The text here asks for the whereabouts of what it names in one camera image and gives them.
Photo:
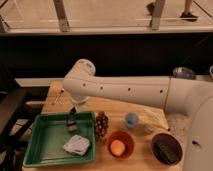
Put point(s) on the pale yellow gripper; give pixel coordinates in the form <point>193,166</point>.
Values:
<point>76,107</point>

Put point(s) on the white cloth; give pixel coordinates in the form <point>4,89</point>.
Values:
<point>77,145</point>

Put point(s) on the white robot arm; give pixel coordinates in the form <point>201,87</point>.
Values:
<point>193,98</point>

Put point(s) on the green plastic tray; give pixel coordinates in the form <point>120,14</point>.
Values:
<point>49,134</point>

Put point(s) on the brown pine cone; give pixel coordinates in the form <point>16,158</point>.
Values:
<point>101,124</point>

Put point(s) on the orange bowl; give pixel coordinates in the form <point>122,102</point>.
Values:
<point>126,139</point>

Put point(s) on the small blue cup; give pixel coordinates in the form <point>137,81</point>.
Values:
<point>131,120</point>

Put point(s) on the peach fruit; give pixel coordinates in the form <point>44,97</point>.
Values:
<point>117,147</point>

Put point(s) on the dark brown bowl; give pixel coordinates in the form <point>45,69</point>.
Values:
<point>172,142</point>

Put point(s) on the black sponge in bowl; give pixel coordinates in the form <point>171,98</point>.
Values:
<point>165,153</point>

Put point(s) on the silver metal bowl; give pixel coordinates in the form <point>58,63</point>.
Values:
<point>184,73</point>

